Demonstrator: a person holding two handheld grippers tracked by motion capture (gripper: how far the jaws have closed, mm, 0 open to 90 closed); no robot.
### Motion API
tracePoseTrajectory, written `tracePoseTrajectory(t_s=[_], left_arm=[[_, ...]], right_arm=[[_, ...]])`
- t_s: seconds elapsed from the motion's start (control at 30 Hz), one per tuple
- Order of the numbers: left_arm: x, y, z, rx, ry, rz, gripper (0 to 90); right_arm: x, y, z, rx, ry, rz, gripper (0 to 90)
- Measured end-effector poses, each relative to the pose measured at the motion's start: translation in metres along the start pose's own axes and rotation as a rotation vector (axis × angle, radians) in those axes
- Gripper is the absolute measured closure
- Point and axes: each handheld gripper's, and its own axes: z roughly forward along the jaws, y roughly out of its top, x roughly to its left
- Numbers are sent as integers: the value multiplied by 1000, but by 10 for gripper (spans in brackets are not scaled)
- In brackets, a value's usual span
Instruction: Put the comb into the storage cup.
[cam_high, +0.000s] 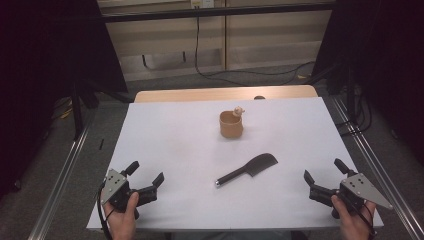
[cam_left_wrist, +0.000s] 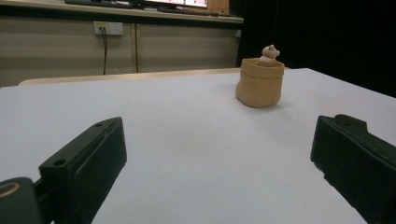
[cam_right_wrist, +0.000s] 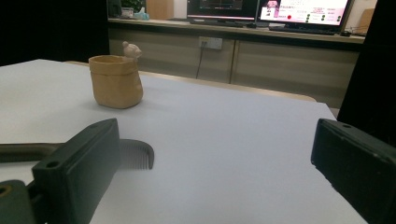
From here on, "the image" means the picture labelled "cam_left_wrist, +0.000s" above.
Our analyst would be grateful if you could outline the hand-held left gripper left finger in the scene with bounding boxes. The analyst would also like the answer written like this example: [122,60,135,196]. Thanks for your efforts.
[38,116,128,224]

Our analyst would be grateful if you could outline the long beige desk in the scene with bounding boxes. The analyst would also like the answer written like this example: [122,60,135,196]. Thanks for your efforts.
[0,0,245,88]

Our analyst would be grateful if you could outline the black curtain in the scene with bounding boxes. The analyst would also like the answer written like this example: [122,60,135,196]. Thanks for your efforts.
[236,0,396,98]

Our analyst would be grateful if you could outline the white wall power socket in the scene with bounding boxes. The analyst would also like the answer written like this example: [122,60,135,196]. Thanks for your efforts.
[92,21,124,36]

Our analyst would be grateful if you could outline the black power cable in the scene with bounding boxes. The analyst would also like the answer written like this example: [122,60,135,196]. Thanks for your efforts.
[98,27,108,76]

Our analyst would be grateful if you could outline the black keyboard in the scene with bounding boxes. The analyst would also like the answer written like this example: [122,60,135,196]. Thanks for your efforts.
[156,7,219,18]
[64,0,134,9]

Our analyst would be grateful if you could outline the computer monitor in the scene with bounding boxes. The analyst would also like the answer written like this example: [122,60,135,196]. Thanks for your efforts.
[143,0,209,10]

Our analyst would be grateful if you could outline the tan fabric storage basket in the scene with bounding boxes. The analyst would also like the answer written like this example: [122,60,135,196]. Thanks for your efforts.
[234,58,286,109]

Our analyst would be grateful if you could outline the beige plush bear toy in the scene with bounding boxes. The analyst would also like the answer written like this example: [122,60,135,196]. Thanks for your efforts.
[257,44,281,67]

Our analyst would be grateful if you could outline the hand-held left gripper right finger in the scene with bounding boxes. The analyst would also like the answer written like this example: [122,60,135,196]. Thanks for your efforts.
[309,113,396,224]

